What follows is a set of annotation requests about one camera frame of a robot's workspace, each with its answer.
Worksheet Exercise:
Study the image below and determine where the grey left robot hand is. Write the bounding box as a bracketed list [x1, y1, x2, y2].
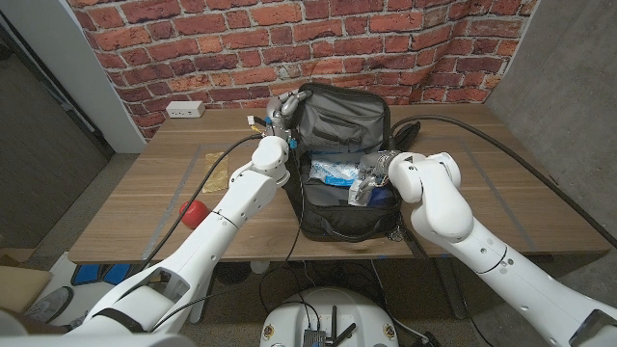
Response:
[265, 89, 312, 139]

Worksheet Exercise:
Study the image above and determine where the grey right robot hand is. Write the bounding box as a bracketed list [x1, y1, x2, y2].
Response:
[354, 148, 402, 200]

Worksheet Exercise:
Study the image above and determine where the small white packet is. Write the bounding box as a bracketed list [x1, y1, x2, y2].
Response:
[347, 185, 377, 207]

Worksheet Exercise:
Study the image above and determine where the black backpack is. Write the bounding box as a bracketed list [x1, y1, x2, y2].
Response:
[282, 82, 421, 243]

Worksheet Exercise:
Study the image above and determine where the red ball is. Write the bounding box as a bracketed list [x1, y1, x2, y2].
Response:
[178, 200, 209, 229]

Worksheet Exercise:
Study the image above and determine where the blue white baby wipes pack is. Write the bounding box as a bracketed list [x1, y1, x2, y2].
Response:
[308, 158, 362, 188]

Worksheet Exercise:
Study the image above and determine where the red brick print backdrop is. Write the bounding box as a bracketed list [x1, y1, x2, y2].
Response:
[67, 0, 540, 141]

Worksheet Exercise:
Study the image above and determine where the yellowish foil patch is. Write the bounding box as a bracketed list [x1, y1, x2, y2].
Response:
[201, 151, 230, 194]

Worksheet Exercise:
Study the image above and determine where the white power strip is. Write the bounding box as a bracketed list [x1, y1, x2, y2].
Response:
[165, 100, 206, 120]

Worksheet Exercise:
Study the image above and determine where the grey tape outline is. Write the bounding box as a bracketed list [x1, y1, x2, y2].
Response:
[142, 136, 539, 261]

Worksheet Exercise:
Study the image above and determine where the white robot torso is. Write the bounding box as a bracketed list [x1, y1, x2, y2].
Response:
[258, 286, 400, 347]

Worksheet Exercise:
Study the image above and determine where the dark table leg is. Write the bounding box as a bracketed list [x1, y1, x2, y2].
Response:
[435, 256, 468, 321]

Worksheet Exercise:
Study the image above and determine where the small grey computer box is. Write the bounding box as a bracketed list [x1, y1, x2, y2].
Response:
[302, 329, 328, 347]

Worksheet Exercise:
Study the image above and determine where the white table leg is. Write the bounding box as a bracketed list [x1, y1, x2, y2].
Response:
[189, 269, 217, 325]

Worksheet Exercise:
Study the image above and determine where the blue object under table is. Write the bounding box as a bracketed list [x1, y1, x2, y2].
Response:
[70, 262, 131, 286]

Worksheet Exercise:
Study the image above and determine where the grey sneaker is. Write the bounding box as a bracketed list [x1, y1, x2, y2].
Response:
[21, 285, 74, 324]

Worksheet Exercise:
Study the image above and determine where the tan cardboard box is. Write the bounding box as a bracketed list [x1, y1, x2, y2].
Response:
[0, 264, 53, 314]

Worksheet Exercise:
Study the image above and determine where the person's brown trouser leg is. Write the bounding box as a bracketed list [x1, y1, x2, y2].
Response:
[0, 310, 67, 336]

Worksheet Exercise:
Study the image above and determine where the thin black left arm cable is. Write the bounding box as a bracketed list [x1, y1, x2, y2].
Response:
[148, 144, 305, 332]

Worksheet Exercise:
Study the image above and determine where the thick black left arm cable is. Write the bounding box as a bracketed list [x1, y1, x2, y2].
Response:
[142, 133, 264, 264]

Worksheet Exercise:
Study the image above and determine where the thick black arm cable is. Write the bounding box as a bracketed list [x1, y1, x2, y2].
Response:
[389, 114, 617, 247]
[142, 133, 264, 264]

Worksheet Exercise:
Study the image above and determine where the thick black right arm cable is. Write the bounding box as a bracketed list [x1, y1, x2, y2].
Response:
[389, 114, 617, 247]

